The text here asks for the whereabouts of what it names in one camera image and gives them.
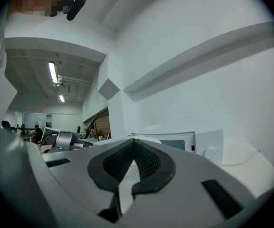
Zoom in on black head-worn camera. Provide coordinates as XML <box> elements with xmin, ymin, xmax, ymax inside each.
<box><xmin>66</xmin><ymin>0</ymin><xmax>88</xmax><ymax>21</ymax></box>

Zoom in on white microwave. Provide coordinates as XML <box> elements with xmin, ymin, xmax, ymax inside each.
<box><xmin>131</xmin><ymin>124</ymin><xmax>224</xmax><ymax>167</ymax></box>

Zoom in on white ceiling pipes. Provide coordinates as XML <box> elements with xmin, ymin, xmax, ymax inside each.
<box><xmin>57</xmin><ymin>74</ymin><xmax>92</xmax><ymax>87</ymax></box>

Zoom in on white power cable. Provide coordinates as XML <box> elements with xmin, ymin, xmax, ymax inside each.
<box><xmin>222</xmin><ymin>148</ymin><xmax>261</xmax><ymax>166</ymax></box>

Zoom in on long ceiling light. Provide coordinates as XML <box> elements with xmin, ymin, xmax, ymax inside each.
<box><xmin>48</xmin><ymin>61</ymin><xmax>58</xmax><ymax>84</ymax></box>

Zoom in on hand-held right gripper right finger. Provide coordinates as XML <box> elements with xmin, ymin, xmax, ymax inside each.
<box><xmin>122</xmin><ymin>138</ymin><xmax>256</xmax><ymax>226</ymax></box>

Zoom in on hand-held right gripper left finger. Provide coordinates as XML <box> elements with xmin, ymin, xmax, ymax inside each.
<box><xmin>41</xmin><ymin>138</ymin><xmax>135</xmax><ymax>224</ymax></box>

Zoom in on brick wall panel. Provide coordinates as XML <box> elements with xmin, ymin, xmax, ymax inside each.
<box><xmin>83</xmin><ymin>108</ymin><xmax>112</xmax><ymax>140</ymax></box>

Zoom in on grey square wall panel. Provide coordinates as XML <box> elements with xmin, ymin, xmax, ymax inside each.
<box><xmin>98</xmin><ymin>78</ymin><xmax>121</xmax><ymax>101</ymax></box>

